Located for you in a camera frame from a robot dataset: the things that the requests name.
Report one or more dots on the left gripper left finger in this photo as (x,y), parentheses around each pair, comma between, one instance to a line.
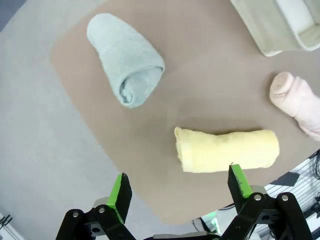
(120,197)

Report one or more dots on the light blue towel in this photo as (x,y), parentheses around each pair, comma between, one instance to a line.
(125,55)

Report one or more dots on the pink rolled towel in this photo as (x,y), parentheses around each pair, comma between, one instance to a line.
(295,97)

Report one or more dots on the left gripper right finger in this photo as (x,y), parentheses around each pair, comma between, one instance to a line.
(237,185)

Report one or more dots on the yellow towel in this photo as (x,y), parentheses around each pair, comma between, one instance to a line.
(225,152)

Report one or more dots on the black flat plate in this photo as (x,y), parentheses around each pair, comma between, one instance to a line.
(286,179)

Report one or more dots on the beige fabric bin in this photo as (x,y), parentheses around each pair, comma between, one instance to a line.
(270,27)

